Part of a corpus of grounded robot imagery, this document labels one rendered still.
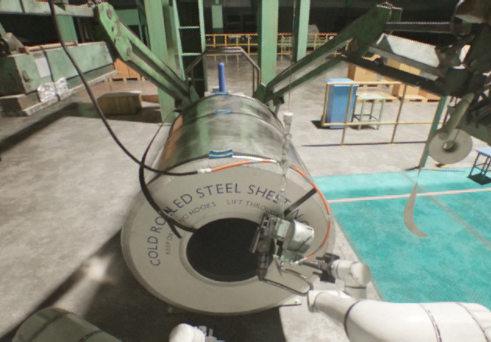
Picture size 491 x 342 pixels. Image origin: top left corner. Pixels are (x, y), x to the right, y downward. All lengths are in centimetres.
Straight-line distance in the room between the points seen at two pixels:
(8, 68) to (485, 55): 162
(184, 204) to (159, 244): 30
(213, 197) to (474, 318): 102
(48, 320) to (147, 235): 92
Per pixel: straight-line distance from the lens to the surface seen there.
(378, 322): 66
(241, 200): 132
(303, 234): 133
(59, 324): 65
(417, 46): 152
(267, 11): 574
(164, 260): 162
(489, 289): 307
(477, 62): 138
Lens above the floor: 189
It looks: 29 degrees down
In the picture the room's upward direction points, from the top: 1 degrees counter-clockwise
